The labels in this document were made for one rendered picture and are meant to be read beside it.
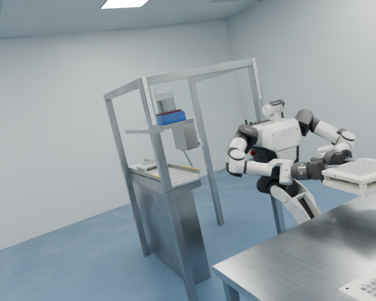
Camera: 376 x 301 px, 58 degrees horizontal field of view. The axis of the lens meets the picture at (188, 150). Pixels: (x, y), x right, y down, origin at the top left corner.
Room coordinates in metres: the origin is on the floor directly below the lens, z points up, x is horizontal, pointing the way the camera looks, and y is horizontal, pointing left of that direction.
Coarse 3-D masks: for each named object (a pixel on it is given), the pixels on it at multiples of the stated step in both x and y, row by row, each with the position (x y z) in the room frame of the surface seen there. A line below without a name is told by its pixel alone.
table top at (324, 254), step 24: (336, 216) 1.41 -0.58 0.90; (360, 216) 1.36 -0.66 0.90; (288, 240) 1.29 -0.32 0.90; (312, 240) 1.24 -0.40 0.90; (336, 240) 1.21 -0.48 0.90; (360, 240) 1.17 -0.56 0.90; (216, 264) 1.22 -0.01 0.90; (240, 264) 1.18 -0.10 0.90; (264, 264) 1.15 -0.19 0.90; (288, 264) 1.11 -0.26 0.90; (312, 264) 1.08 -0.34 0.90; (336, 264) 1.05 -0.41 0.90; (360, 264) 1.02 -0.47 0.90; (240, 288) 1.05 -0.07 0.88; (264, 288) 1.00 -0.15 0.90; (288, 288) 0.97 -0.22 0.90; (312, 288) 0.95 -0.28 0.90; (336, 288) 0.92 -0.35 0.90
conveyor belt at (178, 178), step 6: (168, 168) 3.10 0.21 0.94; (156, 174) 2.95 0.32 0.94; (174, 174) 2.79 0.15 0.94; (180, 174) 2.74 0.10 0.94; (186, 174) 2.69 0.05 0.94; (192, 174) 2.64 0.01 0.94; (174, 180) 2.57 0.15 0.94; (180, 180) 2.55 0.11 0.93; (186, 180) 2.56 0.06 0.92; (192, 180) 2.59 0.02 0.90; (174, 186) 2.52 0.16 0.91
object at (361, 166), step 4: (364, 160) 1.49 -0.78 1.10; (352, 164) 1.47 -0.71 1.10; (356, 164) 1.46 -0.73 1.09; (360, 164) 1.45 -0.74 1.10; (364, 164) 1.44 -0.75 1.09; (368, 164) 1.43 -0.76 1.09; (372, 164) 1.41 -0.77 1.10; (344, 168) 1.44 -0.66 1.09; (348, 168) 1.43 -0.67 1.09; (352, 168) 1.42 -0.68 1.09; (356, 168) 1.41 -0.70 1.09; (360, 168) 1.39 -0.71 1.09; (364, 168) 1.38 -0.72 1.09; (368, 168) 1.37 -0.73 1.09; (372, 168) 1.36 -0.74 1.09; (360, 172) 1.35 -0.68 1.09
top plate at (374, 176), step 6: (348, 162) 1.54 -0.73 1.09; (330, 168) 1.51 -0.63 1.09; (324, 174) 1.49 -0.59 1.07; (330, 174) 1.45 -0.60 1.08; (336, 174) 1.42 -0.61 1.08; (342, 174) 1.39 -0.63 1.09; (348, 174) 1.38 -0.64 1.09; (354, 174) 1.36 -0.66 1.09; (372, 174) 1.31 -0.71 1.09; (348, 180) 1.35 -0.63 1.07; (354, 180) 1.32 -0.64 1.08; (360, 180) 1.28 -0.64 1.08; (366, 180) 1.28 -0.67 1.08; (372, 180) 1.29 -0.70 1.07
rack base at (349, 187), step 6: (324, 180) 1.50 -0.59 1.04; (330, 180) 1.48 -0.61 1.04; (336, 180) 1.47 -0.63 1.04; (330, 186) 1.46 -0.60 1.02; (336, 186) 1.43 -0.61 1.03; (342, 186) 1.39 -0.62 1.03; (348, 186) 1.36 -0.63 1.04; (354, 186) 1.35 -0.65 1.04; (372, 186) 1.30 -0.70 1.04; (354, 192) 1.33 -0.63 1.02; (360, 192) 1.29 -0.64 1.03; (366, 192) 1.28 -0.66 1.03; (372, 192) 1.29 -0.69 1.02
